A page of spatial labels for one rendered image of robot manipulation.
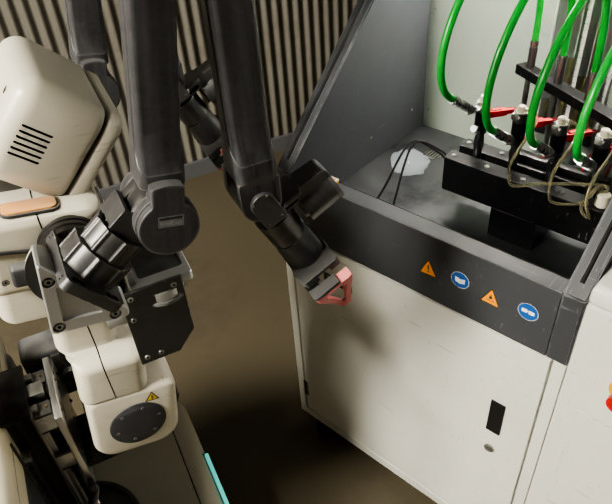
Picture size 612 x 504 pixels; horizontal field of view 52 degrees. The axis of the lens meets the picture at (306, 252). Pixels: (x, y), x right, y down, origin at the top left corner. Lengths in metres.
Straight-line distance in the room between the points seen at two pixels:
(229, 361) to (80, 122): 1.51
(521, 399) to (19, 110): 1.03
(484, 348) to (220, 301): 1.39
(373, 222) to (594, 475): 0.65
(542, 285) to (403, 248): 0.29
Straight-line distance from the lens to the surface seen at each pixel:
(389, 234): 1.27
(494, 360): 1.32
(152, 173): 0.77
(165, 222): 0.78
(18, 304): 1.05
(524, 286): 1.16
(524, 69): 1.50
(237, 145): 0.79
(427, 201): 1.50
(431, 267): 1.25
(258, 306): 2.44
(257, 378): 2.20
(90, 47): 1.15
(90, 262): 0.81
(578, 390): 1.26
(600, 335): 1.15
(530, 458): 1.48
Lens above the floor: 1.70
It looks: 40 degrees down
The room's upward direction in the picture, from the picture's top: 5 degrees counter-clockwise
